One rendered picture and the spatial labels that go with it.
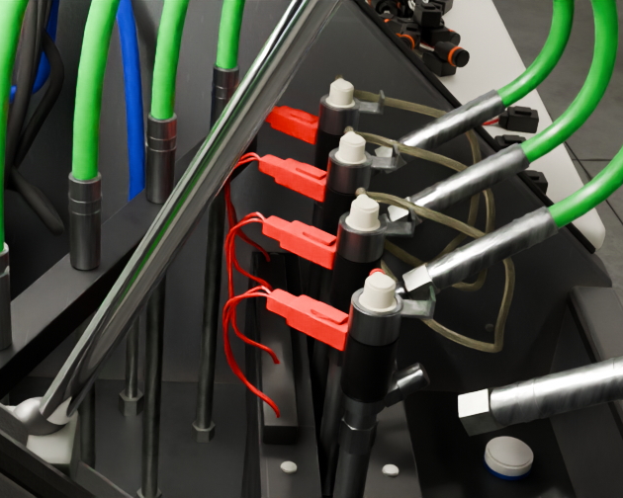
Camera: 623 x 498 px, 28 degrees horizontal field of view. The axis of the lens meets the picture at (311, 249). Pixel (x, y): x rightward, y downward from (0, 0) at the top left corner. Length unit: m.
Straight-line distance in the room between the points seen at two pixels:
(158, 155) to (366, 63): 0.22
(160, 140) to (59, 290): 0.12
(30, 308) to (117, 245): 0.08
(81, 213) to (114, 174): 0.26
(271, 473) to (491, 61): 0.71
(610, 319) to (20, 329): 0.52
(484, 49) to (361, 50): 0.49
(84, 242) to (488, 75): 0.70
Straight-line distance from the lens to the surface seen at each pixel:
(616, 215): 3.19
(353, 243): 0.72
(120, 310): 0.27
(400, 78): 0.94
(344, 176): 0.78
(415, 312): 0.66
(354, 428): 0.70
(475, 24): 1.47
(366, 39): 0.92
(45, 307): 0.70
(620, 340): 1.01
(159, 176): 0.79
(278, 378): 0.82
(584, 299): 1.04
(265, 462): 0.78
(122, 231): 0.77
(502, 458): 1.03
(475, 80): 1.32
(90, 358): 0.28
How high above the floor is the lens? 1.51
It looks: 32 degrees down
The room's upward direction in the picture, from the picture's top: 6 degrees clockwise
